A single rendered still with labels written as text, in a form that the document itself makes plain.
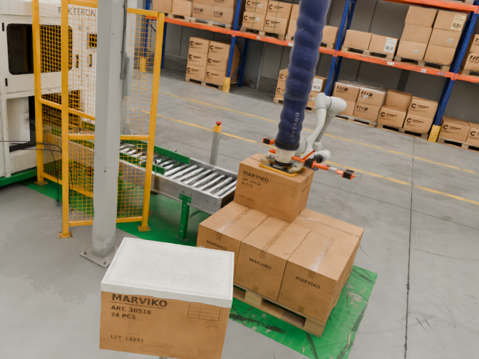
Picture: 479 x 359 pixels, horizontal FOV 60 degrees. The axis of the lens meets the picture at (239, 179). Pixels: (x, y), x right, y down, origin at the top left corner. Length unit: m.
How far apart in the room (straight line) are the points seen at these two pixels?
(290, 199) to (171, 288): 1.95
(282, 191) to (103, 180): 1.53
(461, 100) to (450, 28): 2.22
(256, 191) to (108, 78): 1.60
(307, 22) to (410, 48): 7.31
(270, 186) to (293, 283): 0.92
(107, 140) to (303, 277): 1.85
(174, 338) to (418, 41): 9.44
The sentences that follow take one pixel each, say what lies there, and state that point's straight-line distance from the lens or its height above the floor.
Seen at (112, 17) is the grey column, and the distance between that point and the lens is 3.27.
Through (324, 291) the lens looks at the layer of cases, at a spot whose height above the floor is 0.41.
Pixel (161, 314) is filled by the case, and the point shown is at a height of 0.88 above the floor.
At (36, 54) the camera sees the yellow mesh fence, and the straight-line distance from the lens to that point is 4.93.
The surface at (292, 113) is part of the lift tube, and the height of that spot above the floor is 1.49.
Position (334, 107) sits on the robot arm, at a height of 1.49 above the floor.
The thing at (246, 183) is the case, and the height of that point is 0.77.
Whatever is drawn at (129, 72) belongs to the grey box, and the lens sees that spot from 3.40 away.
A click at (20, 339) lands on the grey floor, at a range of 3.32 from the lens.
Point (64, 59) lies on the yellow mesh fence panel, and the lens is 3.72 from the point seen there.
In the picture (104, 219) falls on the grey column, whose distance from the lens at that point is 3.75.
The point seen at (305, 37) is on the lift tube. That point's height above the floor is 2.11.
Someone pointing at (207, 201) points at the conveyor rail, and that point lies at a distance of 3.95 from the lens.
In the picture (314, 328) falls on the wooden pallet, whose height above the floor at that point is 0.06.
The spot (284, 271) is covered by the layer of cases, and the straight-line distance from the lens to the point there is 3.32.
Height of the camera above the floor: 2.27
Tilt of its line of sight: 23 degrees down
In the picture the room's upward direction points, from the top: 10 degrees clockwise
